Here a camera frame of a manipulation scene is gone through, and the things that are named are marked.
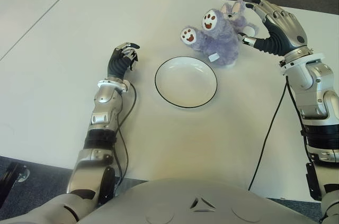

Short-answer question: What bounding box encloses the right robot hand black silver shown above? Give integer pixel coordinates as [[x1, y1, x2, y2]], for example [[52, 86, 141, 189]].
[[239, 0, 315, 58]]

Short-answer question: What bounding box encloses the purple plush bunny doll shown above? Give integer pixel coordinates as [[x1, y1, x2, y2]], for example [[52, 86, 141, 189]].
[[180, 0, 259, 68]]

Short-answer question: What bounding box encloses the white plate black rim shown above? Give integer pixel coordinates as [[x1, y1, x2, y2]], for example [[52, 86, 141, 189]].
[[154, 56, 218, 109]]

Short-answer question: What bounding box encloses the grey robot torso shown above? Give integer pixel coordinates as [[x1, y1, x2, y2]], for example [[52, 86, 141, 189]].
[[0, 177, 323, 224]]

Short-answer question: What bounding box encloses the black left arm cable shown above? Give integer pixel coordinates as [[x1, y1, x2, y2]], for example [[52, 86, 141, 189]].
[[113, 82, 138, 198]]

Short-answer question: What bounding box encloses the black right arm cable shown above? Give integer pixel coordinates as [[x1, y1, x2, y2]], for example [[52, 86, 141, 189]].
[[247, 74, 305, 190]]

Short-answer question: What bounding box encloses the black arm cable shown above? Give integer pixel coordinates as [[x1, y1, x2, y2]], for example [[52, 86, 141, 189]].
[[113, 82, 138, 198], [247, 74, 305, 190]]

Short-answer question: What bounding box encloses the black table leg with caster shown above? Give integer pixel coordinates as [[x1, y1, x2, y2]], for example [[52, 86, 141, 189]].
[[0, 162, 30, 198]]

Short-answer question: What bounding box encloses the left robot hand black silver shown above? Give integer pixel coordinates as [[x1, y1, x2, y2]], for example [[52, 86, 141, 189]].
[[106, 41, 140, 82]]

